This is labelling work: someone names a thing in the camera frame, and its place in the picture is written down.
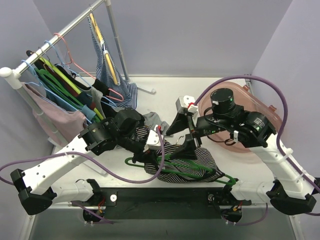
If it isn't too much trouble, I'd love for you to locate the black white striped tank top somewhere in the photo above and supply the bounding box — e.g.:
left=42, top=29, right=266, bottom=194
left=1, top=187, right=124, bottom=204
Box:
left=134, top=126, right=226, bottom=183

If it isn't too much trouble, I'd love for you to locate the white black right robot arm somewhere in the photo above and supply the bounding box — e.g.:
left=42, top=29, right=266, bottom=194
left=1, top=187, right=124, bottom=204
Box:
left=166, top=88, right=320, bottom=216

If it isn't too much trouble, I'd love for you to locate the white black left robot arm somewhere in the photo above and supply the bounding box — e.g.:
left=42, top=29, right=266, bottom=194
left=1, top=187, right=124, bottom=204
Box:
left=10, top=109, right=163, bottom=216

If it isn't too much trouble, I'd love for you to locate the blue white striped top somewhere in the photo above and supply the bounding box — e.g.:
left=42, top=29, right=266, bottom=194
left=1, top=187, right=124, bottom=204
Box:
left=87, top=16, right=138, bottom=109

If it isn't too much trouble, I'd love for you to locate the yellow wooden hanger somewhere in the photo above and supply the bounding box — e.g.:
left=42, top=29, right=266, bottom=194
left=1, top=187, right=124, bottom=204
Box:
left=89, top=13, right=120, bottom=85

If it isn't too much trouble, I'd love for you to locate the light blue plastic hanger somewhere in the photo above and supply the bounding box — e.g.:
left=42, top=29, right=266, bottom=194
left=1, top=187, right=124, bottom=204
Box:
left=27, top=66, right=99, bottom=124

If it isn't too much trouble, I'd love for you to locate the dark green plastic hanger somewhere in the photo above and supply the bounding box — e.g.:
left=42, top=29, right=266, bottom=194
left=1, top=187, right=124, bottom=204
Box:
left=35, top=68, right=84, bottom=112

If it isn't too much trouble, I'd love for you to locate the dark red hanger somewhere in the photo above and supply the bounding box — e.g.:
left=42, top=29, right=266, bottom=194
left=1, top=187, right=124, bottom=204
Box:
left=43, top=63, right=79, bottom=98

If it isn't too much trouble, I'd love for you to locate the lime green hanger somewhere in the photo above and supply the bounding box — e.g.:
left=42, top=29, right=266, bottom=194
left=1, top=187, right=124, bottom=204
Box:
left=34, top=57, right=103, bottom=122

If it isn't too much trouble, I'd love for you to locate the grey garment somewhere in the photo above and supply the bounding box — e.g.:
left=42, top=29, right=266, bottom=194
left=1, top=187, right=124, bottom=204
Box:
left=87, top=87, right=169, bottom=135

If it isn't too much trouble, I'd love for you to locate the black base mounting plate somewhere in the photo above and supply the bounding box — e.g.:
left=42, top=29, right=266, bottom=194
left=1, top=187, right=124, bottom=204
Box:
left=100, top=187, right=242, bottom=221

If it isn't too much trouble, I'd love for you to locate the pink transparent plastic basin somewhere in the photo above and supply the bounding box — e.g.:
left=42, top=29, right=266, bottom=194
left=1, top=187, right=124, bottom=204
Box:
left=198, top=81, right=282, bottom=154

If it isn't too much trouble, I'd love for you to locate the black garment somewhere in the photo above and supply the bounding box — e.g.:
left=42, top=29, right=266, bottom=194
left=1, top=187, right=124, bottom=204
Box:
left=55, top=64, right=123, bottom=108

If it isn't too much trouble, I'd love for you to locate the pink garment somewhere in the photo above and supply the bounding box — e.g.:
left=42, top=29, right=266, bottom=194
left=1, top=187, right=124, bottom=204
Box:
left=22, top=83, right=86, bottom=147

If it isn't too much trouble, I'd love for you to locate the silver white clothes rack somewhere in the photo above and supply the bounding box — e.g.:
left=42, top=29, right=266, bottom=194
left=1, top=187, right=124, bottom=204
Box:
left=0, top=0, right=156, bottom=143

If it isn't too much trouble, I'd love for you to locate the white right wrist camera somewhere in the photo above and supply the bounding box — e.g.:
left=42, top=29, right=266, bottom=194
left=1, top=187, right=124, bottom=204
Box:
left=175, top=95, right=199, bottom=114

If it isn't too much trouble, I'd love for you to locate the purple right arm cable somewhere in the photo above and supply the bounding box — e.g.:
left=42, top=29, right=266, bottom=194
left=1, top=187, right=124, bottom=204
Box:
left=193, top=75, right=320, bottom=217

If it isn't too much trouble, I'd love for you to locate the pink wire hanger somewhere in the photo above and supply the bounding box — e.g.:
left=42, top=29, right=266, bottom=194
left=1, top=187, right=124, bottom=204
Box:
left=53, top=32, right=125, bottom=102

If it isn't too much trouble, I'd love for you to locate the light blue wire hanger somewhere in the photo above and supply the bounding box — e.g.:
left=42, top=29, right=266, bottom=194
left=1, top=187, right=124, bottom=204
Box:
left=43, top=40, right=117, bottom=109

